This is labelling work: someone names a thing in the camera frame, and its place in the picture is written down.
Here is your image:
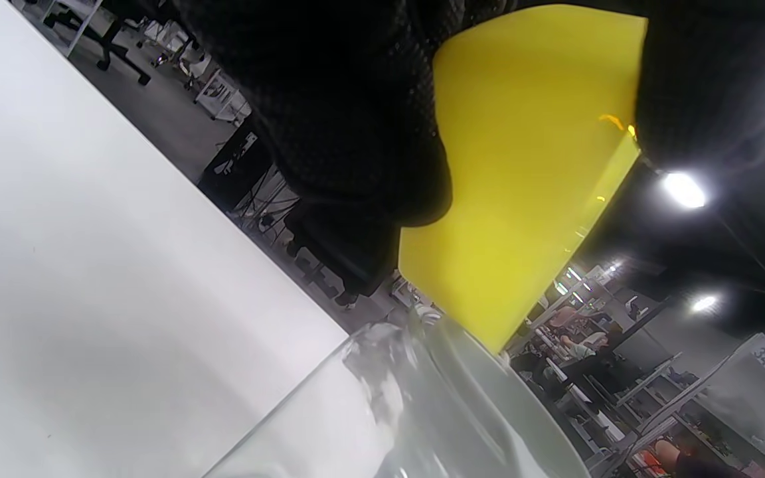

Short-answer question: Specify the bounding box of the person's left hand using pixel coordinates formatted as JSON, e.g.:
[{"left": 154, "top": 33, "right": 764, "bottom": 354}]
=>
[{"left": 170, "top": 0, "right": 765, "bottom": 297}]

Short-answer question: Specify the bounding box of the black office chair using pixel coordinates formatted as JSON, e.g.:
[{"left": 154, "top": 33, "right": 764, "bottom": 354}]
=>
[{"left": 24, "top": 0, "right": 152, "bottom": 86}]

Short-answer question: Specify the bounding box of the yellow plastic box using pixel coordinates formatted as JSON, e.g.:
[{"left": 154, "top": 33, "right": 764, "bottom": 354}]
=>
[{"left": 398, "top": 3, "right": 649, "bottom": 355}]

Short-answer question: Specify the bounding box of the clear glass jar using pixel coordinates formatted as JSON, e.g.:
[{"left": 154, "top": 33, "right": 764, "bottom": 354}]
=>
[{"left": 202, "top": 321, "right": 438, "bottom": 478}]

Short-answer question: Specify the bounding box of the white wheeled cart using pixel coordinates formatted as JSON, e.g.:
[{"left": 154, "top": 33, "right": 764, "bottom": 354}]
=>
[{"left": 192, "top": 66, "right": 252, "bottom": 125}]

